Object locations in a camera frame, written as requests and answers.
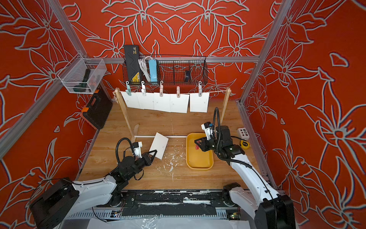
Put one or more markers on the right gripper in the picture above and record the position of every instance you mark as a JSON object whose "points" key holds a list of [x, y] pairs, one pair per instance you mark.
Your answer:
{"points": [[204, 144]]}

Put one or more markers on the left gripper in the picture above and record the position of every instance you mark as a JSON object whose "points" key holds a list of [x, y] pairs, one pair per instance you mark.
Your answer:
{"points": [[146, 159]]}

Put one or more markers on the white postcard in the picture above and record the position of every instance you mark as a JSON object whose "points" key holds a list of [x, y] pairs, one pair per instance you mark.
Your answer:
{"points": [[131, 100], [199, 103], [162, 103], [159, 144], [179, 104], [146, 101]]}

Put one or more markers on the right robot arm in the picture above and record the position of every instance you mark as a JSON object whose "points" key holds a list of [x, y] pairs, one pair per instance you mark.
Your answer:
{"points": [[265, 205]]}

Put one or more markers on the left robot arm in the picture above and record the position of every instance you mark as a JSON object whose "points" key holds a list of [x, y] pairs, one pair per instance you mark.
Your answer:
{"points": [[67, 197]]}

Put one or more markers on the yellow plastic tray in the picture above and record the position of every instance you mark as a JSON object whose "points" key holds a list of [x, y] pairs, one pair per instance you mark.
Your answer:
{"points": [[197, 159]]}

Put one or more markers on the white button box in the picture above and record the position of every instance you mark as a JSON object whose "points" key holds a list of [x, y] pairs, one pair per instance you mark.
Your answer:
{"points": [[243, 133]]}

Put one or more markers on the yellow tape measure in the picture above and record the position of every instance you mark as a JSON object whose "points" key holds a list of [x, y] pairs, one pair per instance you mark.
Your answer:
{"points": [[244, 144]]}

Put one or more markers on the pink clothespin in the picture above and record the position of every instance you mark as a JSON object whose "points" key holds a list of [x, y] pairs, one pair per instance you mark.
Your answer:
{"points": [[161, 90], [178, 94]]}

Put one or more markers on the dark object in basket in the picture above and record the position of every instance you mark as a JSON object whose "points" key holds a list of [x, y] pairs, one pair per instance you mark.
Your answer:
{"points": [[187, 77]]}

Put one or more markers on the black orange tool case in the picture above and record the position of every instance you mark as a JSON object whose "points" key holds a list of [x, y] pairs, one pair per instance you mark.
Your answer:
{"points": [[97, 110]]}

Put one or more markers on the teal clothespin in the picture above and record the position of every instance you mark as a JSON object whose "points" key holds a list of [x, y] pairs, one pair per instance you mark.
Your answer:
{"points": [[128, 88]]}

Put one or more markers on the light blue power bank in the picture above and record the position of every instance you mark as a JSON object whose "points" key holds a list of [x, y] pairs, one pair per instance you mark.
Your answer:
{"points": [[153, 71]]}

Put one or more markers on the dark tool in bin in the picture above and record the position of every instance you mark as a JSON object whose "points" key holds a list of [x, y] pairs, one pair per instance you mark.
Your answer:
{"points": [[81, 87]]}

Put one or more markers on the black box in basket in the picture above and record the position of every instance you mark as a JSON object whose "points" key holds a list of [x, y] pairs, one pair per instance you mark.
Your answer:
{"points": [[132, 64]]}

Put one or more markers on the clear plastic bin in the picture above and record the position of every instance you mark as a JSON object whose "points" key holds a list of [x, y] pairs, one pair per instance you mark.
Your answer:
{"points": [[73, 72]]}

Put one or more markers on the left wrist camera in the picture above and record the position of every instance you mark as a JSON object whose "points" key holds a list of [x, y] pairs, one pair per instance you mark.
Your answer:
{"points": [[137, 149]]}

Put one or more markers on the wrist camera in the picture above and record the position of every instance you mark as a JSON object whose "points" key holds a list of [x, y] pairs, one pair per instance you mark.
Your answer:
{"points": [[208, 129], [137, 149]]}

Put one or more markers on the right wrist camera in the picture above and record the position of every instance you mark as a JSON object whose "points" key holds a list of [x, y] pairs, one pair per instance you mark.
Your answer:
{"points": [[208, 129]]}

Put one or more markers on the wooden string rack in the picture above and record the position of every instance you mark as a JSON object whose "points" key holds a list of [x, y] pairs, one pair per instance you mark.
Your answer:
{"points": [[134, 131]]}

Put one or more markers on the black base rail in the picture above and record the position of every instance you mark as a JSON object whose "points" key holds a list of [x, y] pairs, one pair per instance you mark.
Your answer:
{"points": [[210, 197]]}

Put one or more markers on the black wire basket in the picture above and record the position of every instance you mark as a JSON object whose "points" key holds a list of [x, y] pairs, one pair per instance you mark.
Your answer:
{"points": [[171, 70]]}

